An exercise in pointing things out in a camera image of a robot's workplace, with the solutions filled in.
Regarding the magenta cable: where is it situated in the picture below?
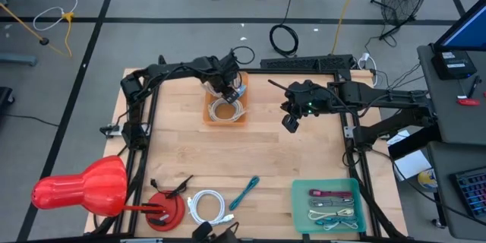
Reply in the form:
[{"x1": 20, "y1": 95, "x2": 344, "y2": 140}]
[{"x1": 308, "y1": 188, "x2": 354, "y2": 198}]

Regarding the teal black braided cable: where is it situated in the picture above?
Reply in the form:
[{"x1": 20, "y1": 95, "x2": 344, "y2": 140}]
[{"x1": 227, "y1": 175, "x2": 261, "y2": 212}]

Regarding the short beige cable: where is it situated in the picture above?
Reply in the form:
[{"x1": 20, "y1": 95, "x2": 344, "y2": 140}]
[{"x1": 307, "y1": 207, "x2": 356, "y2": 221}]

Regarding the orange plastic bin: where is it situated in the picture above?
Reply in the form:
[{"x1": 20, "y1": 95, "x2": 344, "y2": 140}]
[{"x1": 203, "y1": 71, "x2": 250, "y2": 128}]

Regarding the green plastic tray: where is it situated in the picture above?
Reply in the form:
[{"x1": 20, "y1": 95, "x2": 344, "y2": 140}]
[{"x1": 290, "y1": 177, "x2": 368, "y2": 235}]

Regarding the white power adapter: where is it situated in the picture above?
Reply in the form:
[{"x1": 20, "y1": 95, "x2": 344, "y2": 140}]
[{"x1": 355, "y1": 52, "x2": 380, "y2": 87}]

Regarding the white paper sheet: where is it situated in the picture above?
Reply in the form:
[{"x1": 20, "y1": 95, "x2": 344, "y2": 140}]
[{"x1": 393, "y1": 148, "x2": 434, "y2": 182}]

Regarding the black handheld device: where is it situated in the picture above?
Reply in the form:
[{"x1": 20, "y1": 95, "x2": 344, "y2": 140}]
[{"x1": 191, "y1": 221, "x2": 241, "y2": 243}]

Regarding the round blue yellow object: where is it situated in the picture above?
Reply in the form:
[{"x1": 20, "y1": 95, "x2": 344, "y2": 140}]
[{"x1": 416, "y1": 167, "x2": 439, "y2": 191}]

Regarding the dark grey desk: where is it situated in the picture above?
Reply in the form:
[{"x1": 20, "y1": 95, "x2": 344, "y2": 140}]
[{"x1": 427, "y1": 140, "x2": 486, "y2": 242}]

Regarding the small black computer box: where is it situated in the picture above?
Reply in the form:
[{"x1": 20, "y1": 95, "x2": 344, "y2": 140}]
[{"x1": 431, "y1": 49, "x2": 478, "y2": 81}]

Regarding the red desk lamp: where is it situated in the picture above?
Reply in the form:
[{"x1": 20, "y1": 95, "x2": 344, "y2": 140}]
[{"x1": 30, "y1": 154, "x2": 187, "y2": 232}]

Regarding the red tool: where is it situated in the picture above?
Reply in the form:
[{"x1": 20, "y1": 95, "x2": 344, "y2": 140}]
[{"x1": 456, "y1": 97, "x2": 481, "y2": 108}]

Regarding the yellow rod with black foot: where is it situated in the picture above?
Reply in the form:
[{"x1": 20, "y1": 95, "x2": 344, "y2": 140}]
[{"x1": 0, "y1": 2, "x2": 69, "y2": 58}]

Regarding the black pen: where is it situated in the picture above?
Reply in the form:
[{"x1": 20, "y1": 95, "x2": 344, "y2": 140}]
[{"x1": 467, "y1": 74, "x2": 482, "y2": 99}]

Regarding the keyboard with coloured keys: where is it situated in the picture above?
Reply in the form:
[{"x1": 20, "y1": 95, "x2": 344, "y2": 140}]
[{"x1": 450, "y1": 165, "x2": 486, "y2": 224}]

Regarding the black computer monitor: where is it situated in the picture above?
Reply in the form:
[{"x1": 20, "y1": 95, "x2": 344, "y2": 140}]
[{"x1": 432, "y1": 0, "x2": 486, "y2": 52}]

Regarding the grey stand base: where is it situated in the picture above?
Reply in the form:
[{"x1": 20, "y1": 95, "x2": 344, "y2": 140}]
[{"x1": 0, "y1": 52, "x2": 39, "y2": 68}]

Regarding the black caster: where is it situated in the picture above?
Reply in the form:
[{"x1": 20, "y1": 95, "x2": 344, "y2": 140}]
[{"x1": 0, "y1": 86, "x2": 16, "y2": 108}]

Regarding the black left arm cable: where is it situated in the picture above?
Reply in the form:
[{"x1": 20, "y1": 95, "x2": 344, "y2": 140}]
[{"x1": 231, "y1": 45, "x2": 256, "y2": 65}]

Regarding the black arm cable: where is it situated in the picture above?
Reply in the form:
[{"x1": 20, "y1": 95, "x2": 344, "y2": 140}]
[
  {"x1": 231, "y1": 45, "x2": 256, "y2": 65},
  {"x1": 267, "y1": 79, "x2": 294, "y2": 95}
]

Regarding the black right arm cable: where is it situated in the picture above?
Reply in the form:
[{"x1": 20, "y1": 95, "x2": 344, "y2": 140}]
[{"x1": 267, "y1": 79, "x2": 294, "y2": 95}]

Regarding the black coiled floor cable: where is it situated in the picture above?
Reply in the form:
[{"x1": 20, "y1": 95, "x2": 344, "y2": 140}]
[{"x1": 268, "y1": 24, "x2": 300, "y2": 58}]

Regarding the black lamp power cord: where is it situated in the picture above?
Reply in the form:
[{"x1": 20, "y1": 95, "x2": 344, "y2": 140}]
[{"x1": 150, "y1": 174, "x2": 194, "y2": 200}]

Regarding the yellow hanging cable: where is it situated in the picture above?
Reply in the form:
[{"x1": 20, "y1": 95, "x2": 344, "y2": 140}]
[{"x1": 330, "y1": 0, "x2": 362, "y2": 56}]

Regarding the white coiled cable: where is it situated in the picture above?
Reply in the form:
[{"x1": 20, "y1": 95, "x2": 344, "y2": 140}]
[{"x1": 187, "y1": 188, "x2": 235, "y2": 228}]

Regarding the white floor cable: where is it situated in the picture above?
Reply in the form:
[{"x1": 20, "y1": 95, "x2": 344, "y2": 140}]
[{"x1": 32, "y1": 0, "x2": 80, "y2": 32}]

